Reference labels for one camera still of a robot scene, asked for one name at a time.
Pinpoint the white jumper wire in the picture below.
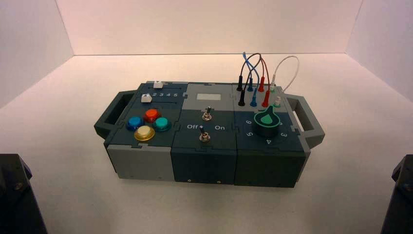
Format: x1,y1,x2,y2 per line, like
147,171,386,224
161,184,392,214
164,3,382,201
270,55,300,108

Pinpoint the green push button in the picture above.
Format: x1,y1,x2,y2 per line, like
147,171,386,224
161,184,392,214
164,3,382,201
152,117,172,133

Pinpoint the teal and grey control box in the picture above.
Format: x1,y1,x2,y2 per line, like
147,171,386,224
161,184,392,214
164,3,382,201
94,80,325,189

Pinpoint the red push button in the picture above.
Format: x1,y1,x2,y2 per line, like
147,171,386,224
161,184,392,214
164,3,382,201
143,109,162,123

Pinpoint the black green rotary knob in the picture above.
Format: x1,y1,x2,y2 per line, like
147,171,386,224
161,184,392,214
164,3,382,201
253,105,282,137

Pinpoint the yellow push button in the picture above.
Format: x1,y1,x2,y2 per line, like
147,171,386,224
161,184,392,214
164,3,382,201
134,125,156,142

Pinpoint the blue push button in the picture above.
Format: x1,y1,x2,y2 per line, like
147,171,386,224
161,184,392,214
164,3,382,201
126,116,145,132

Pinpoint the black jumper wire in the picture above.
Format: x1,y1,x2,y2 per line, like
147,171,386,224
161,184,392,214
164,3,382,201
236,53,263,107

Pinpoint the blue jumper wire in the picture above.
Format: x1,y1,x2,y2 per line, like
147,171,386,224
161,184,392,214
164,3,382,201
242,52,260,108

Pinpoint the red jumper wire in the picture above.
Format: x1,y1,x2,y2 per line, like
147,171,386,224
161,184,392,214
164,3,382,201
258,58,271,108

